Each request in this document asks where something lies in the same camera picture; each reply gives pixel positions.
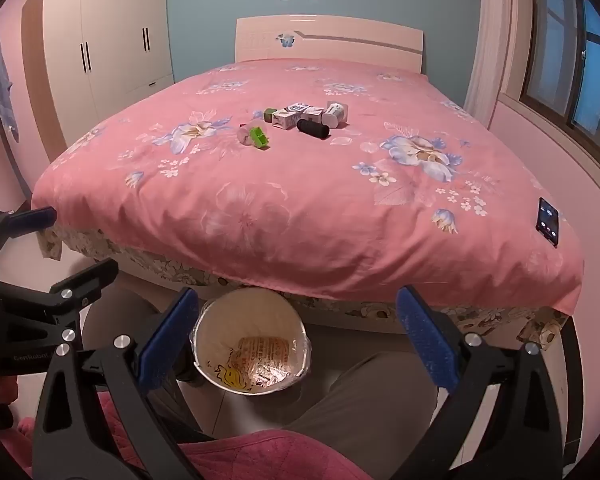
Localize white window casing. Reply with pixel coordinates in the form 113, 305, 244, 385
467, 0, 531, 128

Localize floral bed sheet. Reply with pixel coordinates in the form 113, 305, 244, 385
37, 225, 568, 351

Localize cream wardrobe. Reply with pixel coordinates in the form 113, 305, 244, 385
22, 0, 175, 148

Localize pink quilted jacket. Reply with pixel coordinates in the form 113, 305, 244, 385
0, 392, 381, 480

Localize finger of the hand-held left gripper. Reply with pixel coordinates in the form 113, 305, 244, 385
49, 259, 119, 312
0, 205, 57, 281

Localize orange snack wrapper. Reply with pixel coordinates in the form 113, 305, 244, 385
227, 335, 291, 391

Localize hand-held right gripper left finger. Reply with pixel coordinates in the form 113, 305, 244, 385
32, 287, 216, 480

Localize pink wooden bed headboard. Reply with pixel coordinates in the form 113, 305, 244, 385
235, 15, 425, 76

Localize white trash bin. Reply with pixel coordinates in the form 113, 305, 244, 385
192, 287, 313, 397

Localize small white carton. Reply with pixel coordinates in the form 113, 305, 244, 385
272, 110, 302, 131

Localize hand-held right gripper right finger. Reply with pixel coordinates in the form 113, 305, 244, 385
380, 286, 563, 480

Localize person's left hand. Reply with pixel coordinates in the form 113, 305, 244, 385
0, 375, 22, 430

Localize dark framed window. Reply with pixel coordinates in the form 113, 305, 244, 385
522, 0, 600, 161

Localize black smartphone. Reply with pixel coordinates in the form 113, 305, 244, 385
536, 197, 561, 248

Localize white blue milk carton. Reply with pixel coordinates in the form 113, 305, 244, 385
286, 101, 326, 123

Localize pink floral blanket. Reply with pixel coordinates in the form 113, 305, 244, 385
30, 57, 586, 316

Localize blue hanging clothes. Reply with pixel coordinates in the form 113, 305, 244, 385
0, 30, 21, 143

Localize black cylinder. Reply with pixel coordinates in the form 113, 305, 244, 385
297, 119, 333, 138

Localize white yogurt cup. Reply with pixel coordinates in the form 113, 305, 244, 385
321, 101, 351, 129

